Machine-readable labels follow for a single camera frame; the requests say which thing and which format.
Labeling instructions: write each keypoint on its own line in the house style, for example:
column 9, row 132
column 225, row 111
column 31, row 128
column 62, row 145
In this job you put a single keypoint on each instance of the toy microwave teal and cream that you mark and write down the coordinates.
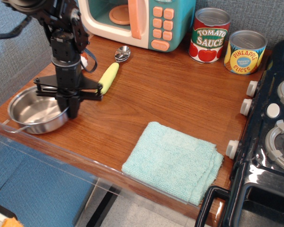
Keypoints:
column 158, row 25

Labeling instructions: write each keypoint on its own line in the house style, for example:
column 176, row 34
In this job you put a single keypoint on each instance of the plush white brown mushroom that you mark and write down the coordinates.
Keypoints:
column 84, row 60

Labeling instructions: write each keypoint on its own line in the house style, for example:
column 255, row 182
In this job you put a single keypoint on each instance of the small stainless steel pot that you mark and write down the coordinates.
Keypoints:
column 34, row 114

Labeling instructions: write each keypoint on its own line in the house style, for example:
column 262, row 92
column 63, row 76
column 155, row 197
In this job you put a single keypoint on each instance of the pineapple slices can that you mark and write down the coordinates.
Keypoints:
column 245, row 51

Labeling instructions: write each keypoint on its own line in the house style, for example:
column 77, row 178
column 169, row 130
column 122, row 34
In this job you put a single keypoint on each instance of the tomato sauce can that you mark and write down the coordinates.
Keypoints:
column 210, row 29

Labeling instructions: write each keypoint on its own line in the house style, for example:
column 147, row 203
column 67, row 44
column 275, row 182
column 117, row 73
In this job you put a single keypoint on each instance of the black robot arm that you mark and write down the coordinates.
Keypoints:
column 61, row 20

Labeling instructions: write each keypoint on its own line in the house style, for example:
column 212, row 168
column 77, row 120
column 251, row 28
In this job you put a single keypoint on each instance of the black toy stove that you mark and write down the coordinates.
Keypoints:
column 256, row 195

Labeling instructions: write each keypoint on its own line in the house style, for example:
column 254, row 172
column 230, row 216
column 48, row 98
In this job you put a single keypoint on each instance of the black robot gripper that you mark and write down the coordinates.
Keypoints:
column 69, row 86

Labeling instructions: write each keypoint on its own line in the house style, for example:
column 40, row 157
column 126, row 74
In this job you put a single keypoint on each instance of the orange black object bottom left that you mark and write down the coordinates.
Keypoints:
column 8, row 218

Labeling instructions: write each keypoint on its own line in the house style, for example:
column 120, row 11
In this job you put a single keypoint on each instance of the light blue folded cloth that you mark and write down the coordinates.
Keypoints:
column 175, row 163

